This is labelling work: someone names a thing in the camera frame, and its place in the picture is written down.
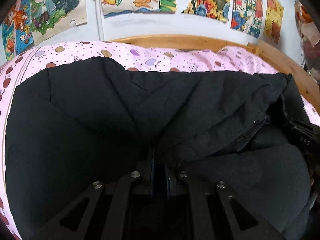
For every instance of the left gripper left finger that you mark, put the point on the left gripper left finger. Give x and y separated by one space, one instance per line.
100 213

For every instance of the white wall pipe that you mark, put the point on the white wall pipe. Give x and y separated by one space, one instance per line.
98 14

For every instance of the vacuum bag of clothes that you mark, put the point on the vacuum bag of clothes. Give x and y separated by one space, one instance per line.
309 43

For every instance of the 2024 dragon drawing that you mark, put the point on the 2024 dragon drawing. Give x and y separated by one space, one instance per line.
247 16

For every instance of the yellow bears drawing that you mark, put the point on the yellow bears drawing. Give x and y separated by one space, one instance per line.
273 21

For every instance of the black puffer jacket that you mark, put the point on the black puffer jacket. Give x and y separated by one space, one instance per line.
150 129

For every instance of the blond boy drawing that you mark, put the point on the blond boy drawing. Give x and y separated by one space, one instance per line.
50 17

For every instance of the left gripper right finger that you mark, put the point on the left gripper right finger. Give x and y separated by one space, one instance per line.
217 210

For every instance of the orange girl drawing lower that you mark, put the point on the orange girl drawing lower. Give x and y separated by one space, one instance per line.
16 29

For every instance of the pink apple print bedsheet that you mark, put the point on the pink apple print bedsheet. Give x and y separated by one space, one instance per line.
162 57

